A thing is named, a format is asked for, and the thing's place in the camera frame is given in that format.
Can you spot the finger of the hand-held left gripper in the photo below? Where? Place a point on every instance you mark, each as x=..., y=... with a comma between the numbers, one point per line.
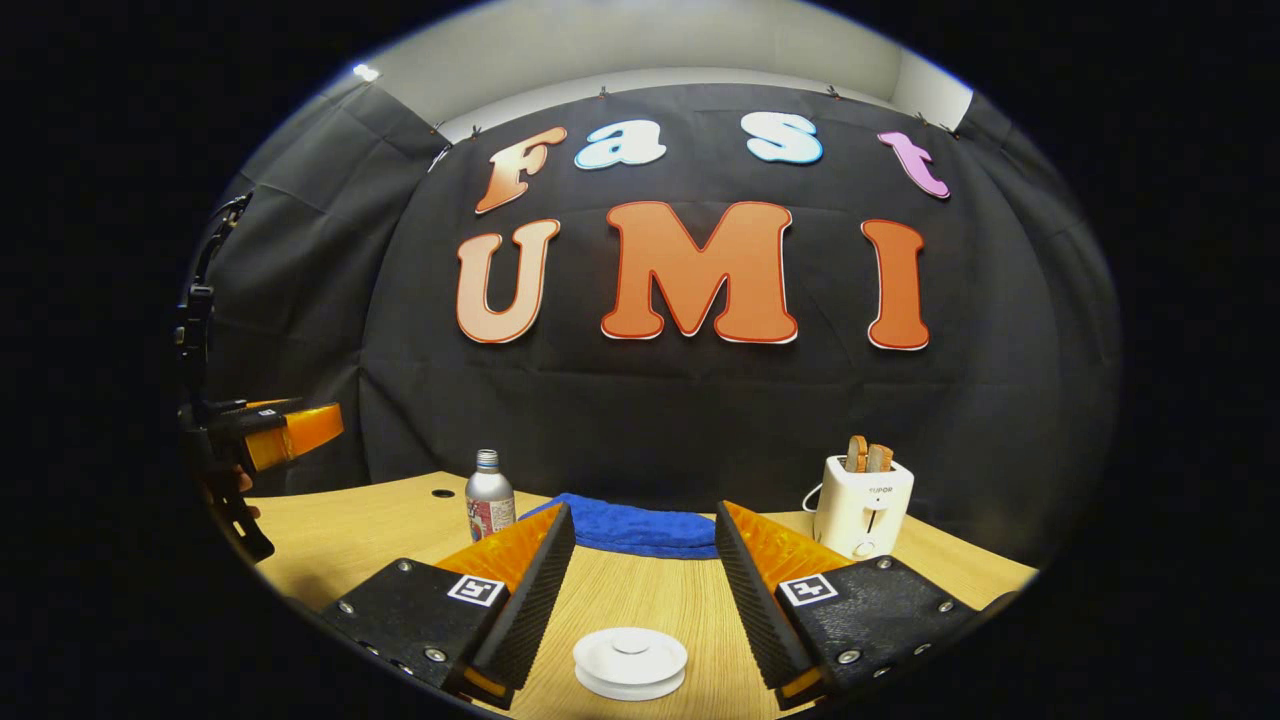
x=262, y=425
x=240, y=408

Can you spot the brown toast slice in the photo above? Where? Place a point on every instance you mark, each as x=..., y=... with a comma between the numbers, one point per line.
x=879, y=460
x=856, y=455

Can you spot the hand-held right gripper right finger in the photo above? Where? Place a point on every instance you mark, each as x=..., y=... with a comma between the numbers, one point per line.
x=760, y=610

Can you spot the white toaster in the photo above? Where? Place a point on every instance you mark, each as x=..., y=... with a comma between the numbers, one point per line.
x=860, y=515

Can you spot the silver water bottle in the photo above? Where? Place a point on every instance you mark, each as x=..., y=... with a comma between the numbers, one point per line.
x=490, y=500

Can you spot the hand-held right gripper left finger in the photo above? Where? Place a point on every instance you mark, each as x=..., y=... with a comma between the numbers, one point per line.
x=530, y=610

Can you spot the white teacup lid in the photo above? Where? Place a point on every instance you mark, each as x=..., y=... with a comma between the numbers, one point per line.
x=630, y=655

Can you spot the blue folded towel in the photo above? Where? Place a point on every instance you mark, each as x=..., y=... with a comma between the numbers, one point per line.
x=640, y=530

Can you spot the white teacup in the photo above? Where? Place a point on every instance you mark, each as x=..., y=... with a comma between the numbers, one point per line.
x=630, y=693

